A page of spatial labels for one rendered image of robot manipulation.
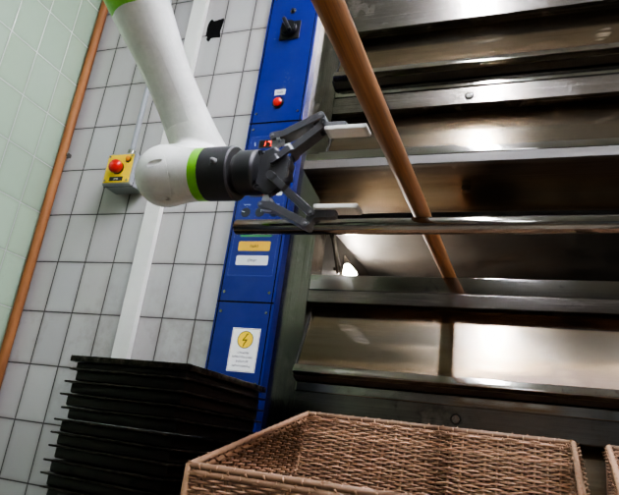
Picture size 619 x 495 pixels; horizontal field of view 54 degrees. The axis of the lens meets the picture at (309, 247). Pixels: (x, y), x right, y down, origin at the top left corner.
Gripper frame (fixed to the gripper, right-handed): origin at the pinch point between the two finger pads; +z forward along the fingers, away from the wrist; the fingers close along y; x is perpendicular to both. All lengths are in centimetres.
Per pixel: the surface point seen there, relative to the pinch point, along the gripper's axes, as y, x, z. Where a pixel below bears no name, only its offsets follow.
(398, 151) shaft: 1.0, 6.7, 7.9
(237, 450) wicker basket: 44, -17, -21
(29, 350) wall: 25, -53, -107
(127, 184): -22, -46, -82
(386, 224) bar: 3.4, -14.6, 1.7
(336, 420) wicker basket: 35, -49, -14
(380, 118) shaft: 1.3, 16.1, 7.6
